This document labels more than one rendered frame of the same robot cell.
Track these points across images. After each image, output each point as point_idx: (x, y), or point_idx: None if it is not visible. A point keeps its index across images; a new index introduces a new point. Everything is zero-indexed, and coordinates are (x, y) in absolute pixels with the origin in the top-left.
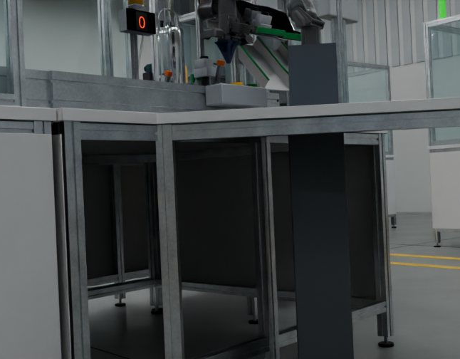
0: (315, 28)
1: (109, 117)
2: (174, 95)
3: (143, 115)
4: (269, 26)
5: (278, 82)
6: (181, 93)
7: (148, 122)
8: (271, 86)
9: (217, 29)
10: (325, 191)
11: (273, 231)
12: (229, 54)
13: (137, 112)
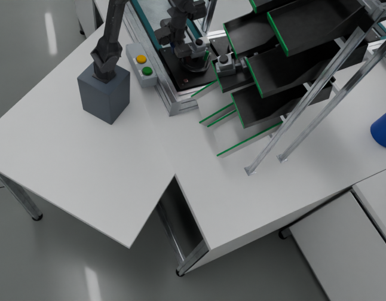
0: (93, 63)
1: (95, 4)
2: (130, 28)
3: (102, 17)
4: (216, 71)
5: (210, 113)
6: (132, 31)
7: (103, 21)
8: (202, 107)
9: (161, 22)
10: None
11: None
12: (171, 47)
13: (101, 12)
